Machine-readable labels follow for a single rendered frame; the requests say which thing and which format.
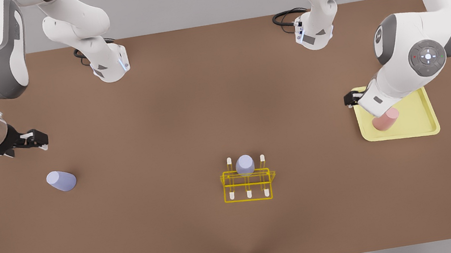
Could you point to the yellow tray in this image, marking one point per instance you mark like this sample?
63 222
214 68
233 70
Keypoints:
414 117

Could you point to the lavender cup lying sideways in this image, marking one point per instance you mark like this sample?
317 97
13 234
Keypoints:
61 180

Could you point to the lavender cup on rack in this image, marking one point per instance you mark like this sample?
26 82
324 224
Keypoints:
244 165

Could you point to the pink cup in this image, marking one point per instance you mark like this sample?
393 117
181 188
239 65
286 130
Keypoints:
387 119

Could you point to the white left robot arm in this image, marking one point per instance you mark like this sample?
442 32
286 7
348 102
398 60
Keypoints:
415 37

